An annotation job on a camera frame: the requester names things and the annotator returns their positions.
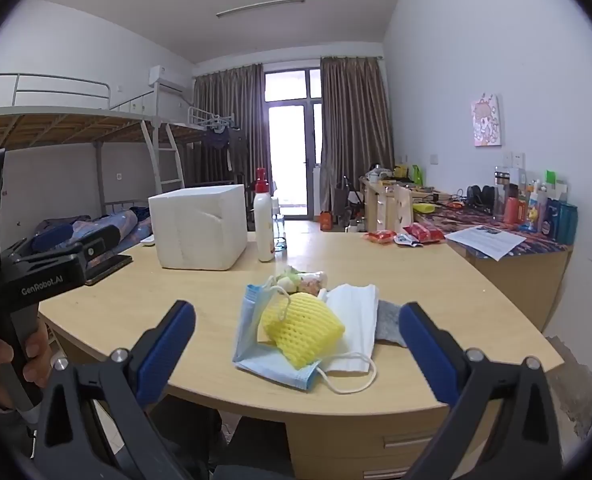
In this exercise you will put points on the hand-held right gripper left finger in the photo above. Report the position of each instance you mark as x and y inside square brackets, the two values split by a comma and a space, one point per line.
[168, 345]

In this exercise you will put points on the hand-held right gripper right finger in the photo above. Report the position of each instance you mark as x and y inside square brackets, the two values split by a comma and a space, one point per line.
[426, 350]

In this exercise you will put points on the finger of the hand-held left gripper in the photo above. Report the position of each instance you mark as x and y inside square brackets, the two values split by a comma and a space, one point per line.
[51, 238]
[96, 255]

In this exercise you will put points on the grey sock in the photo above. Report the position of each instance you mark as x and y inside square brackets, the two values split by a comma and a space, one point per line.
[388, 322]

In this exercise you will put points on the white paper towels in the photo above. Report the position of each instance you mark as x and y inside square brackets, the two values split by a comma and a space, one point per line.
[353, 320]

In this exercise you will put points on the blue face mask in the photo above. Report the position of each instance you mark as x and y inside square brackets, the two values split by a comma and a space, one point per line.
[251, 350]

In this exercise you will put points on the white foam box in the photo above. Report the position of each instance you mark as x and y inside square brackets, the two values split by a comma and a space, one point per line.
[201, 230]

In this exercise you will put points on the yellow foam fruit net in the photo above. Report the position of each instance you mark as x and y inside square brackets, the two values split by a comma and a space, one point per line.
[301, 327]

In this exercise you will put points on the floral tissue pack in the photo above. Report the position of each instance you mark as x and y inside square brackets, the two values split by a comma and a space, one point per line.
[308, 281]

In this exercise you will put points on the person's left forearm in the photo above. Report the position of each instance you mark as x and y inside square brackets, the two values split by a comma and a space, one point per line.
[6, 422]

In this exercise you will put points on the black flat device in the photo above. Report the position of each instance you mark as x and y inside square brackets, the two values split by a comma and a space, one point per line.
[108, 270]

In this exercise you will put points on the blue patterned quilt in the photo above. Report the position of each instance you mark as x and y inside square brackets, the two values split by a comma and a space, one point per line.
[126, 222]

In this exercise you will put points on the white blue snack packet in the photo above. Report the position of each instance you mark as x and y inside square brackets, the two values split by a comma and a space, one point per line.
[407, 241]

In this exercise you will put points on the white metal bunk bed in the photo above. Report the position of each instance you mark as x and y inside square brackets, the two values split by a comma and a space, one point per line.
[196, 132]
[51, 125]

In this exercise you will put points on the red snack packet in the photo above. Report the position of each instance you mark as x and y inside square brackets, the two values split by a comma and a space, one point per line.
[380, 236]
[425, 232]

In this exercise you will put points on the printed paper sheet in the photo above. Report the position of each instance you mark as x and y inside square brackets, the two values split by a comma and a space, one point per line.
[486, 240]

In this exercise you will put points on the yellow oblong case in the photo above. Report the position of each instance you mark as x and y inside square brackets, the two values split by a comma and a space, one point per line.
[424, 207]

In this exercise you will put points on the white lotion bottle red cap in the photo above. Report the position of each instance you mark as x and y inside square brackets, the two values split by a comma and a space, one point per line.
[264, 230]

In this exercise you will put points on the wooden desk with drawers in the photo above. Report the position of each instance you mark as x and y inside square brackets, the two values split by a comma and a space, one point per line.
[376, 207]

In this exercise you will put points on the clear glass spray bottle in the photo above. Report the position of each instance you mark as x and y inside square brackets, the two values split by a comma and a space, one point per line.
[280, 240]

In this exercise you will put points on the orange bottle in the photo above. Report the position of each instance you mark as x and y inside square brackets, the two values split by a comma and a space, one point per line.
[325, 221]

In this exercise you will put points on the black headphones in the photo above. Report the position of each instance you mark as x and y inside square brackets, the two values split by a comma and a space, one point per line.
[481, 196]

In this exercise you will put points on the red can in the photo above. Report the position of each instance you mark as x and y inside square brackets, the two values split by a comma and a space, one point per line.
[512, 210]

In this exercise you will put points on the black folding cart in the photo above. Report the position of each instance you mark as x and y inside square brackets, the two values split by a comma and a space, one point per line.
[348, 200]

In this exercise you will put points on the dark hanging clothes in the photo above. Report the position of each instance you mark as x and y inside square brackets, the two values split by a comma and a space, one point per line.
[226, 142]

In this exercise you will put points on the green packet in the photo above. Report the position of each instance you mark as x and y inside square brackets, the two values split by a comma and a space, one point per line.
[418, 175]

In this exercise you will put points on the yellow box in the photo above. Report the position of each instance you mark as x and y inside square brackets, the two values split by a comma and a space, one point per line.
[400, 170]

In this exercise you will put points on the row of toiletry bottles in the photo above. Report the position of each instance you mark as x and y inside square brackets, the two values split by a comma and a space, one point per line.
[556, 217]

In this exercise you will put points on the white air conditioner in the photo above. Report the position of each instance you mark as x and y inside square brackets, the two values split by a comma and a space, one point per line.
[168, 80]

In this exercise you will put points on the brown curtain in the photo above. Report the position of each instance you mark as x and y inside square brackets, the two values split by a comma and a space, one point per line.
[231, 105]
[356, 120]

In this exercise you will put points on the glass balcony door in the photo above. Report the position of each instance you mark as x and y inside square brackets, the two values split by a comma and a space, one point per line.
[291, 160]

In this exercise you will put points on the ceiling tube light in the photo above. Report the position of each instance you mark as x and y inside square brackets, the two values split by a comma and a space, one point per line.
[261, 7]

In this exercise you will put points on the white wall switch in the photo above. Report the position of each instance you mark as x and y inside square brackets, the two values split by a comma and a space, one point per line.
[433, 160]

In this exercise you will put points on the white wall socket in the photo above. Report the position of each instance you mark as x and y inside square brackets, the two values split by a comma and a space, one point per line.
[513, 160]

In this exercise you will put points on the pink cartoon wall poster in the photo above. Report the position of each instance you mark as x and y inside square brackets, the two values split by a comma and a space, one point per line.
[486, 121]

